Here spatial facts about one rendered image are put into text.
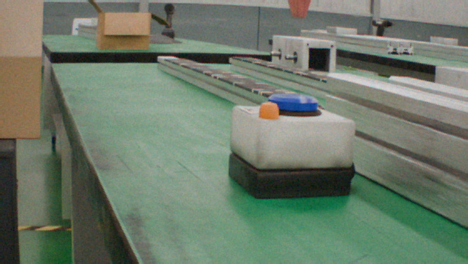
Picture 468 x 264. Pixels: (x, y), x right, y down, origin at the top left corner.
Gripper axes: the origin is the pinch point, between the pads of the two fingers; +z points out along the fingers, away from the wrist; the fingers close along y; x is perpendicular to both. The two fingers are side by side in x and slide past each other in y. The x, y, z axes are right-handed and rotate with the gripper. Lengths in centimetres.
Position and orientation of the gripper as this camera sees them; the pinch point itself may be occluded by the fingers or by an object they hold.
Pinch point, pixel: (298, 7)
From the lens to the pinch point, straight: 57.9
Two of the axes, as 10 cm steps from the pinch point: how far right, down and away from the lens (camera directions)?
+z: -0.4, 9.9, 1.5
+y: 9.6, 0.0, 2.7
